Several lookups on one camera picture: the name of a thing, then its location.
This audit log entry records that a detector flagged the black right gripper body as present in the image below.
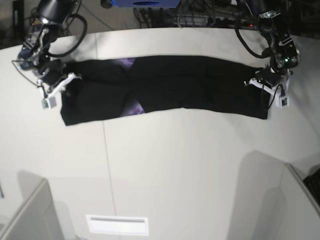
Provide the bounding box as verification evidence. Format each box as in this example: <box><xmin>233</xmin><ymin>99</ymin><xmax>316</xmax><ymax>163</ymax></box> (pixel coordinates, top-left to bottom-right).
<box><xmin>33</xmin><ymin>59</ymin><xmax>65</xmax><ymax>87</ymax></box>

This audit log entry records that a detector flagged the black power strip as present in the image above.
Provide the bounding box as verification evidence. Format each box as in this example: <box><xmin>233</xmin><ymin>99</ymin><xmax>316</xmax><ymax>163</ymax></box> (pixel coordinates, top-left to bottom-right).
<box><xmin>206</xmin><ymin>17</ymin><xmax>255</xmax><ymax>29</ymax></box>

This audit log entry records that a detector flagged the black keyboard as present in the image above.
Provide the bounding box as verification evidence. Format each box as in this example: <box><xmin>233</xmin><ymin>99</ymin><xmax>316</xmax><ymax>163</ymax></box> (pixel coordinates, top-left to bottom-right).
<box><xmin>303</xmin><ymin>170</ymin><xmax>320</xmax><ymax>205</ymax></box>

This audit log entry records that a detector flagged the black T-shirt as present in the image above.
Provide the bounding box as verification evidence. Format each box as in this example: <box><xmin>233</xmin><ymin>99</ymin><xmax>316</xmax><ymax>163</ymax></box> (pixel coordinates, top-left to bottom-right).
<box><xmin>60</xmin><ymin>55</ymin><xmax>270</xmax><ymax>126</ymax></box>

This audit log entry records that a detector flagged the blue box on stand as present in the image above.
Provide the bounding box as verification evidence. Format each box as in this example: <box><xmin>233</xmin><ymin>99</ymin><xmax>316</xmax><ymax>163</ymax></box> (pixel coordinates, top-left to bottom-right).
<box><xmin>111</xmin><ymin>0</ymin><xmax>181</xmax><ymax>8</ymax></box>

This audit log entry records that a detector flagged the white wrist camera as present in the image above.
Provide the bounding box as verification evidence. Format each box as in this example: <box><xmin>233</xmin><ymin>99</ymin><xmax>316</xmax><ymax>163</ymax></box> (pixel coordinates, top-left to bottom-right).
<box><xmin>274</xmin><ymin>95</ymin><xmax>290</xmax><ymax>108</ymax></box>
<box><xmin>41</xmin><ymin>97</ymin><xmax>57</xmax><ymax>109</ymax></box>

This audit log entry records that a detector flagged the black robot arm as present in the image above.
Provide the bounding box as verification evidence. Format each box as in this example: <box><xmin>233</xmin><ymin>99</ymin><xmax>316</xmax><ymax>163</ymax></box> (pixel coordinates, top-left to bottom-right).
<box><xmin>234</xmin><ymin>0</ymin><xmax>300</xmax><ymax>97</ymax></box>
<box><xmin>11</xmin><ymin>0</ymin><xmax>88</xmax><ymax>100</ymax></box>

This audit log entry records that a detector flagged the grey partition panel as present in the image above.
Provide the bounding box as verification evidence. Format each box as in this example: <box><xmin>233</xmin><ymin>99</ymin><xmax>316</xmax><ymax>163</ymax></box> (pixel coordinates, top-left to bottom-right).
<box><xmin>0</xmin><ymin>178</ymin><xmax>64</xmax><ymax>240</ymax></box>
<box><xmin>281</xmin><ymin>163</ymin><xmax>320</xmax><ymax>240</ymax></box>

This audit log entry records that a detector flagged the grey partition panel right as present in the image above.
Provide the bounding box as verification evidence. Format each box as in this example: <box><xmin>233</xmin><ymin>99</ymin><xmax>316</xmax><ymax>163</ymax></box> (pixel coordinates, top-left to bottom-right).
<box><xmin>281</xmin><ymin>163</ymin><xmax>320</xmax><ymax>240</ymax></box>

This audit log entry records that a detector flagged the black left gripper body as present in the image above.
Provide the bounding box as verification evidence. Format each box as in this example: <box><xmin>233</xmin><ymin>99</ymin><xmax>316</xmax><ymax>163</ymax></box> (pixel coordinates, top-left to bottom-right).
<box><xmin>255</xmin><ymin>66</ymin><xmax>292</xmax><ymax>89</ymax></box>

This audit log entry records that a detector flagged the grey partition panel left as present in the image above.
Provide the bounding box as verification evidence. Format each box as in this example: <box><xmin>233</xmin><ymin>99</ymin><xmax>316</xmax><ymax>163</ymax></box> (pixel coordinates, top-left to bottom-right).
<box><xmin>0</xmin><ymin>178</ymin><xmax>64</xmax><ymax>240</ymax></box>

